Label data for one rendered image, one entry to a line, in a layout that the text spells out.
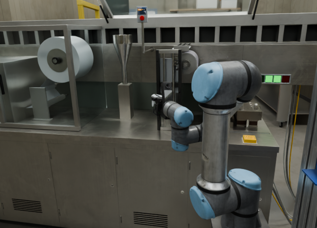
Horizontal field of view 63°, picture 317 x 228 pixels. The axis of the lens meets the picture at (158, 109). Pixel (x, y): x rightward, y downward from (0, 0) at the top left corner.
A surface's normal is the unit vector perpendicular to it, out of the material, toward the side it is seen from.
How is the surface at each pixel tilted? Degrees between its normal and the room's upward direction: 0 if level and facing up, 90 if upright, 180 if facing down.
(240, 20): 90
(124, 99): 90
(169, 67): 90
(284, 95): 90
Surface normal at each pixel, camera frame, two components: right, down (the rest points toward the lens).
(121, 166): -0.18, 0.29
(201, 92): -0.92, 0.00
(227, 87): 0.34, 0.32
